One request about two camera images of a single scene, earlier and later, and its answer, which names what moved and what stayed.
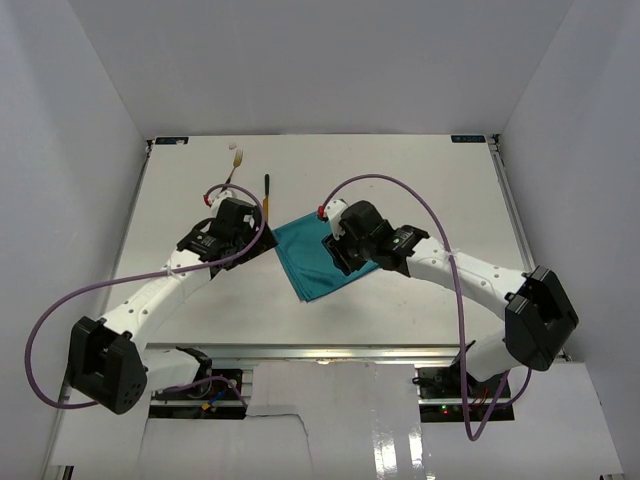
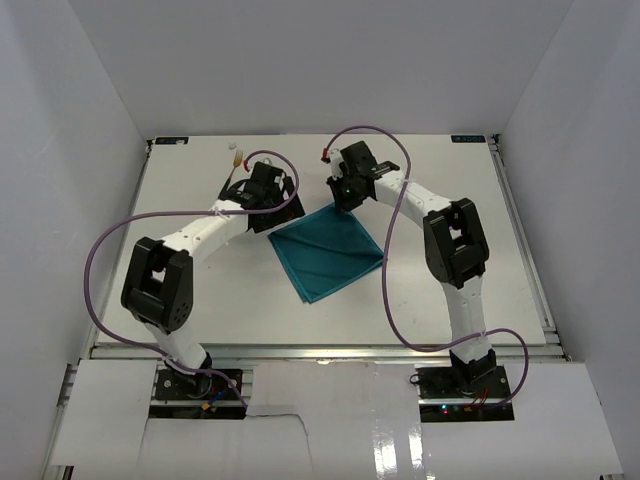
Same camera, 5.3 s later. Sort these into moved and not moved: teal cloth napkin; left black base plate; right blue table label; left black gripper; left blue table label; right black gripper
Moved: right black gripper; left black gripper
Not moved: right blue table label; left blue table label; left black base plate; teal cloth napkin
